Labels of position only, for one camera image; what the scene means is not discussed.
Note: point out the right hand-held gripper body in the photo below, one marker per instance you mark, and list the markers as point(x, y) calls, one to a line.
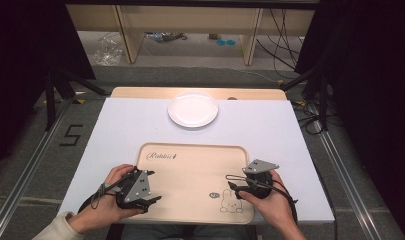
point(259, 166)

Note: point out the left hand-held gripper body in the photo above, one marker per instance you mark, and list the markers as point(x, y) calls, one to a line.
point(136, 188)

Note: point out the person's left hand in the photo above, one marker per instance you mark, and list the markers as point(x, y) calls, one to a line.
point(105, 208)

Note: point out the person's right hand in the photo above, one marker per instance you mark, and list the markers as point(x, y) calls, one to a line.
point(271, 206)

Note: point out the person's legs in jeans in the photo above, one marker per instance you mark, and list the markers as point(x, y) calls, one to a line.
point(176, 232)

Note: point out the wooden tray with rabbit print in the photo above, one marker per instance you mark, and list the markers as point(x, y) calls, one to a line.
point(193, 176)

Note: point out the white table cover board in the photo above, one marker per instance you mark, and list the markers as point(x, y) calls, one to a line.
point(123, 126)

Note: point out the white round plate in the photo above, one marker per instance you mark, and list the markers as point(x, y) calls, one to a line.
point(193, 109)

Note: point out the black metal stand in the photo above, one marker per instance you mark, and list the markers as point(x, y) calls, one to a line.
point(51, 96)
point(321, 100)

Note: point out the blue round objects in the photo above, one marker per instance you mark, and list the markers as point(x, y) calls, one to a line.
point(225, 42)

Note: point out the clear plastic bag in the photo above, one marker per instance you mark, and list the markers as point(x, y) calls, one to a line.
point(107, 50)

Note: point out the bluish bundle under shelf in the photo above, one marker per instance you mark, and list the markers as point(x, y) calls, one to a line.
point(165, 36)

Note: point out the black curtain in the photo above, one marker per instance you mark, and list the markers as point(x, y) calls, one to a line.
point(20, 66)
point(373, 83)

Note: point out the light wooden shelf unit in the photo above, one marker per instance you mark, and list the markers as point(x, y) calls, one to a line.
point(190, 20)

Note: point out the aluminium floor rail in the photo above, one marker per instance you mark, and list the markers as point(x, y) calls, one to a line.
point(346, 170)
point(26, 173)

